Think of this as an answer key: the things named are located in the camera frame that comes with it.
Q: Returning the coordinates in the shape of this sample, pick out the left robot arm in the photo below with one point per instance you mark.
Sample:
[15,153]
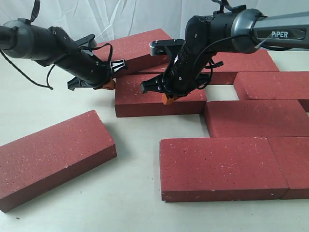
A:
[54,47]

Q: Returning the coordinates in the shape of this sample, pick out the red brick front row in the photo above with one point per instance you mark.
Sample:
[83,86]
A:
[219,169]

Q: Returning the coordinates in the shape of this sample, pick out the red brick tilted back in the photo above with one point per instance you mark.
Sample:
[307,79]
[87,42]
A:
[135,50]

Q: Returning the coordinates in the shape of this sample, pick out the red brick back right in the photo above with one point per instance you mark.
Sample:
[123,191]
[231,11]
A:
[234,63]

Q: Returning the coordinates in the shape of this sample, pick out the white backdrop curtain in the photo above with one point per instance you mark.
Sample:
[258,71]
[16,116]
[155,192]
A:
[113,19]

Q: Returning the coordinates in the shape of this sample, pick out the red brick front right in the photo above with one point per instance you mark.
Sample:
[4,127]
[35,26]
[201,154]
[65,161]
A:
[292,154]

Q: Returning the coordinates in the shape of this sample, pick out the red brick moved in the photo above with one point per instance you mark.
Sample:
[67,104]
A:
[39,162]

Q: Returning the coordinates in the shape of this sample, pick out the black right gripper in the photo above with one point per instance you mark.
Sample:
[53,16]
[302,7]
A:
[182,75]

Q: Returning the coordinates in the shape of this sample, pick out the red brick far right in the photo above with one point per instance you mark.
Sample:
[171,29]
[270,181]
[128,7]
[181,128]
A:
[273,86]

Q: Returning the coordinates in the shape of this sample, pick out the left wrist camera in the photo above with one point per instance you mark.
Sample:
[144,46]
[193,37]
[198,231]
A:
[88,41]

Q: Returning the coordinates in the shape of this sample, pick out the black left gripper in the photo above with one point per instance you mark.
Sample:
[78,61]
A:
[89,71]

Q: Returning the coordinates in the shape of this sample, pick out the red brick second row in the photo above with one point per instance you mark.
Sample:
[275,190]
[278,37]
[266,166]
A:
[256,118]

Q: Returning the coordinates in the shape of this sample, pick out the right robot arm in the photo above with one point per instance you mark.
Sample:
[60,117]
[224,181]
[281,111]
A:
[239,30]

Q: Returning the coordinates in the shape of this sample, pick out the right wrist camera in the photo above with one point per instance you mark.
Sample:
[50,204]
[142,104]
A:
[169,47]

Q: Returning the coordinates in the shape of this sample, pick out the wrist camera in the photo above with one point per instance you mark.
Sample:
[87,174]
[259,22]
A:
[88,41]
[169,47]

